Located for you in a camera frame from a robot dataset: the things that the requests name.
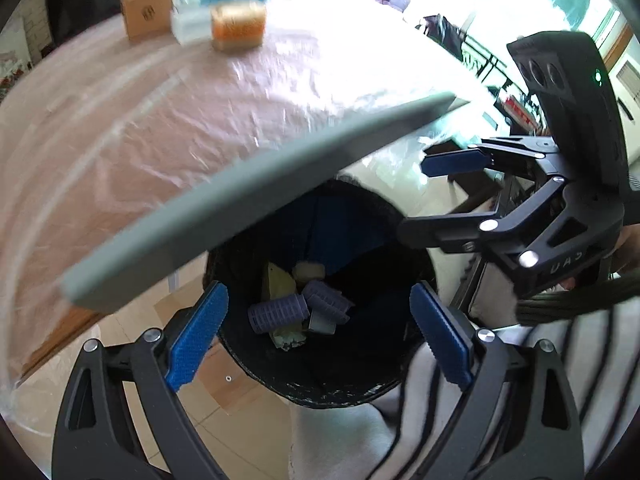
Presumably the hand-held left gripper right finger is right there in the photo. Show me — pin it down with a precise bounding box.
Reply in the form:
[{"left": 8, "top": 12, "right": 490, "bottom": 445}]
[{"left": 409, "top": 280, "right": 586, "bottom": 480}]

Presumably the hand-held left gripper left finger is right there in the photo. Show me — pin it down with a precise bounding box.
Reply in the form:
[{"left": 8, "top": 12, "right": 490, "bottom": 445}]
[{"left": 51, "top": 280, "right": 231, "bottom": 480}]

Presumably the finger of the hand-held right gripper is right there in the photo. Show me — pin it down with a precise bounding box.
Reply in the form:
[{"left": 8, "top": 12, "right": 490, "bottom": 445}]
[
  {"left": 397, "top": 176, "right": 568, "bottom": 267},
  {"left": 421, "top": 136, "right": 563, "bottom": 183}
]

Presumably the purple hair roller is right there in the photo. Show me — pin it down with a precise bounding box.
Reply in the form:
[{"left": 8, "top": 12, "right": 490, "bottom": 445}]
[
  {"left": 302, "top": 280, "right": 353, "bottom": 326},
  {"left": 247, "top": 294, "right": 308, "bottom": 335}
]

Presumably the pale green paper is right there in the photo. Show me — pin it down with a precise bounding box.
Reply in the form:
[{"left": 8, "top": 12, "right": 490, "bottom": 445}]
[{"left": 270, "top": 325, "right": 308, "bottom": 351}]

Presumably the yellow paper scrap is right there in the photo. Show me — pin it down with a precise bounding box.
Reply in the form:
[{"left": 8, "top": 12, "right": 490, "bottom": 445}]
[{"left": 263, "top": 261, "right": 297, "bottom": 303}]

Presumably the small grey scrap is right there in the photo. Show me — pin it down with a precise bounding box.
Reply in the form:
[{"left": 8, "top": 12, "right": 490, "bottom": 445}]
[{"left": 307, "top": 310, "right": 337, "bottom": 336}]

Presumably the black trash bin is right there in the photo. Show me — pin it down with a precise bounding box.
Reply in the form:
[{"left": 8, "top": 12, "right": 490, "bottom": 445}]
[{"left": 202, "top": 180, "right": 436, "bottom": 408}]

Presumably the beige foam roller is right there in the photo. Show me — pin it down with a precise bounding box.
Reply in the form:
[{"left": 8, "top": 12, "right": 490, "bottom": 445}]
[{"left": 292, "top": 261, "right": 326, "bottom": 283}]

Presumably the person's right hand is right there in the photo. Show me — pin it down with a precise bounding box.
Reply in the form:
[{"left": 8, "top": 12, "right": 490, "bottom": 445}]
[{"left": 606, "top": 229, "right": 640, "bottom": 275}]

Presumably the black chair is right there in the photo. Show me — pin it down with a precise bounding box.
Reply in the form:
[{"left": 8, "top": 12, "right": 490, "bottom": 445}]
[{"left": 425, "top": 12, "right": 481, "bottom": 68}]

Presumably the person's striped white clothing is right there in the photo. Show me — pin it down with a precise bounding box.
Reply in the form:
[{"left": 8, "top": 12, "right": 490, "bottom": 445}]
[{"left": 290, "top": 240, "right": 640, "bottom": 480}]

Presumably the printed yellow brown box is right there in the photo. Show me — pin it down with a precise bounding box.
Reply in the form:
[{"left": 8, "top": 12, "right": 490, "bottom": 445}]
[{"left": 210, "top": 2, "right": 267, "bottom": 51}]

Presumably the clear plastic box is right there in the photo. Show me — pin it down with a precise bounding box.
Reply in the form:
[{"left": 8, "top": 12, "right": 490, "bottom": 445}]
[{"left": 171, "top": 0, "right": 212, "bottom": 44}]

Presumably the red flower painting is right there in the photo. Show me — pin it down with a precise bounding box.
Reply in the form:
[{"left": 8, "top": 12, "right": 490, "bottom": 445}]
[{"left": 0, "top": 42, "right": 31, "bottom": 96}]

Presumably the plain brown cardboard box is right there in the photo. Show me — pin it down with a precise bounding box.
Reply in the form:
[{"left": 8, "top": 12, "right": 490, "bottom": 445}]
[{"left": 120, "top": 0, "right": 176, "bottom": 41}]

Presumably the black cable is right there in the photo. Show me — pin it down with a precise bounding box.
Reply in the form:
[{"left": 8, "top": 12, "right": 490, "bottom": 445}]
[{"left": 360, "top": 360, "right": 436, "bottom": 480}]

